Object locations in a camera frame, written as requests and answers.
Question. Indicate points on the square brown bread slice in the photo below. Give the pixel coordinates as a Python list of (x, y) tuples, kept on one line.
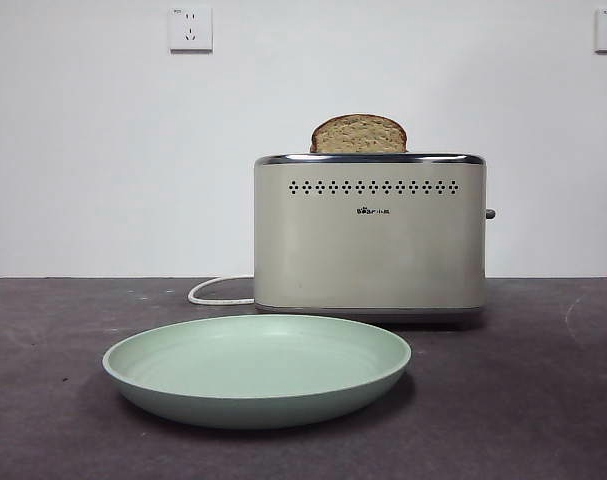
[(359, 135)]

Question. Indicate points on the beige two-slot toaster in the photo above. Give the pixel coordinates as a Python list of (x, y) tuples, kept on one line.
[(368, 250)]

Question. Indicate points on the pale green round plate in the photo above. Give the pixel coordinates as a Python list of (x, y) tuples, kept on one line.
[(253, 370)]

